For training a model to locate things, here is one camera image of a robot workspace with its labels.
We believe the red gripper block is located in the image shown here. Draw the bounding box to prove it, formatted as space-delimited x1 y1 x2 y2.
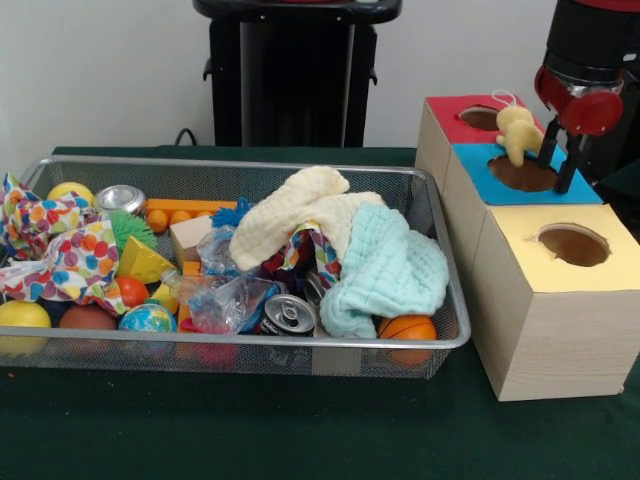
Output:
534 64 625 195

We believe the pale yellow duck plush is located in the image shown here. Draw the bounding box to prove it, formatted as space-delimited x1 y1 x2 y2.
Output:
492 89 545 167

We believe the mint waffle cloth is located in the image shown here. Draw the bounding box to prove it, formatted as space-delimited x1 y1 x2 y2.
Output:
318 202 450 340

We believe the cream waffle cloth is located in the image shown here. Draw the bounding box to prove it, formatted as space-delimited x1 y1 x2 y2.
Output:
228 165 386 274

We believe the wooden three-hole sorting box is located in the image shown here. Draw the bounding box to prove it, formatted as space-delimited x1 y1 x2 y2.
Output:
414 93 640 402

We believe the side table with green cloth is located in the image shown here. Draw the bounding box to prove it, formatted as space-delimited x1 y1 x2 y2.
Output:
594 158 640 206

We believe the orange toy basketball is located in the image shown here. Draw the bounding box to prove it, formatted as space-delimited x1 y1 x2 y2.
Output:
377 314 439 366

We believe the black drink can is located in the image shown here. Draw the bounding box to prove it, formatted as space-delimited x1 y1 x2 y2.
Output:
257 293 319 337

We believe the orange toy building block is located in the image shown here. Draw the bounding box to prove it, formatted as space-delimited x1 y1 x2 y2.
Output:
144 198 239 235

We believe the dark green tablecloth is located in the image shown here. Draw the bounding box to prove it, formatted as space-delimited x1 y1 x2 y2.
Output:
0 144 640 480

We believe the yellow cheese wedge toy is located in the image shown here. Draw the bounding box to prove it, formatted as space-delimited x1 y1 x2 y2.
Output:
115 234 177 285

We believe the silver drink can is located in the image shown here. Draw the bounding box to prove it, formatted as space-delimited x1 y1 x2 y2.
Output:
93 184 148 215

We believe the blue green globe ball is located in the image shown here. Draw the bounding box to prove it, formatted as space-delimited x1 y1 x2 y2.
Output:
118 303 179 334

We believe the colourful heart print cloth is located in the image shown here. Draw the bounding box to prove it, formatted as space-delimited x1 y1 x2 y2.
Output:
0 172 126 317

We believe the yellow ball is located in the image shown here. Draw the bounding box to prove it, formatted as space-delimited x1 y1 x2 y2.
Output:
0 299 53 357

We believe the shallow wire mesh bin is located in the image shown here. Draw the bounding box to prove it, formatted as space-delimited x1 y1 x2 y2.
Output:
0 154 474 381

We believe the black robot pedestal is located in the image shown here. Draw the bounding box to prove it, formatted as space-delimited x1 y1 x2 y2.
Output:
192 0 404 149

